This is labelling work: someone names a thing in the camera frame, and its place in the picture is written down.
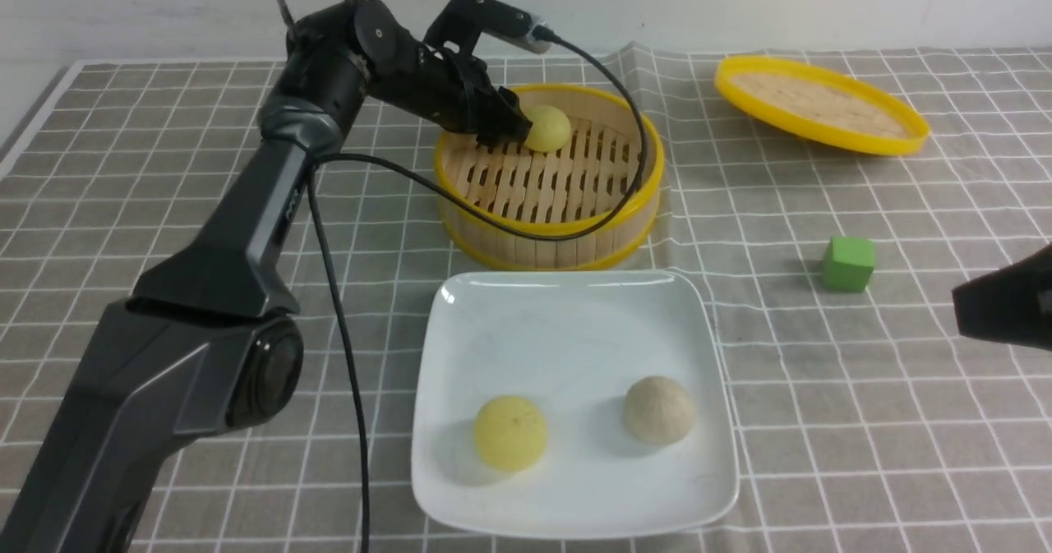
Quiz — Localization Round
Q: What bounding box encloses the yellow steamed bun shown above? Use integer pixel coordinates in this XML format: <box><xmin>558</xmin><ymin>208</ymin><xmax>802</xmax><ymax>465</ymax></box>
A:
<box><xmin>523</xmin><ymin>104</ymin><xmax>574</xmax><ymax>153</ymax></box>
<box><xmin>473</xmin><ymin>395</ymin><xmax>548</xmax><ymax>473</ymax></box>

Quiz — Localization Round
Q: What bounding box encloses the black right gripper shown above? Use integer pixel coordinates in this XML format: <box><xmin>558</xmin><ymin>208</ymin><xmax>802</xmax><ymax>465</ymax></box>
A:
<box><xmin>952</xmin><ymin>246</ymin><xmax>1051</xmax><ymax>350</ymax></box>

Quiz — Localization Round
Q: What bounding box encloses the white square plate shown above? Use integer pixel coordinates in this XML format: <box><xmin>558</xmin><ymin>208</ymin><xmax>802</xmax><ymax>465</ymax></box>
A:
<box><xmin>411</xmin><ymin>270</ymin><xmax>740</xmax><ymax>541</ymax></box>

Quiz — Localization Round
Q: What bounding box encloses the green cube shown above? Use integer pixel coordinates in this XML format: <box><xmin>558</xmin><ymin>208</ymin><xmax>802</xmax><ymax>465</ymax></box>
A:
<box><xmin>822</xmin><ymin>235</ymin><xmax>876</xmax><ymax>293</ymax></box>

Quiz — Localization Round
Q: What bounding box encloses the yellow rimmed bamboo steamer basket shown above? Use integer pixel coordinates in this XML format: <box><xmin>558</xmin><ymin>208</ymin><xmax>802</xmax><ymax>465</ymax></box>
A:
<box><xmin>433</xmin><ymin>84</ymin><xmax>665</xmax><ymax>271</ymax></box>

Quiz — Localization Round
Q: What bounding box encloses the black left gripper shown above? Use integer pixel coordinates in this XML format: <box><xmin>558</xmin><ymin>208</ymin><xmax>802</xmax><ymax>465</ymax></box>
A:
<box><xmin>373</xmin><ymin>41</ymin><xmax>533</xmax><ymax>148</ymax></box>

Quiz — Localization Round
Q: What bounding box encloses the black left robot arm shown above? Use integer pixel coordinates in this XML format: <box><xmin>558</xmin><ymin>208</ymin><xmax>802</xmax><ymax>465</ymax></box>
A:
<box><xmin>2</xmin><ymin>0</ymin><xmax>548</xmax><ymax>552</ymax></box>

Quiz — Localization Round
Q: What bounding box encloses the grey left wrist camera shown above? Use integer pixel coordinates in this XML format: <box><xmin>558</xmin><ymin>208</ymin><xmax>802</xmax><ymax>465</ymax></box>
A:
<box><xmin>423</xmin><ymin>0</ymin><xmax>552</xmax><ymax>56</ymax></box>

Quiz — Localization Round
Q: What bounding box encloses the grey checked tablecloth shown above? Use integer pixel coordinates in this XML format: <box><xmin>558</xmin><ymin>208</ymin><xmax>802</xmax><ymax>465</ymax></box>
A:
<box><xmin>1</xmin><ymin>45</ymin><xmax>1051</xmax><ymax>552</ymax></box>

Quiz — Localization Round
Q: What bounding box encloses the beige steamed bun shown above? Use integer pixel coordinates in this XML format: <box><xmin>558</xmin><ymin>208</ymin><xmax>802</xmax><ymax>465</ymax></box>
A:
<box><xmin>621</xmin><ymin>375</ymin><xmax>697</xmax><ymax>447</ymax></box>

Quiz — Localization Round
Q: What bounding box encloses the yellow rimmed bamboo steamer lid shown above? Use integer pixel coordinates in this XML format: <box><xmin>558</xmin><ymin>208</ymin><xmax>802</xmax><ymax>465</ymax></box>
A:
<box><xmin>714</xmin><ymin>56</ymin><xmax>931</xmax><ymax>156</ymax></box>

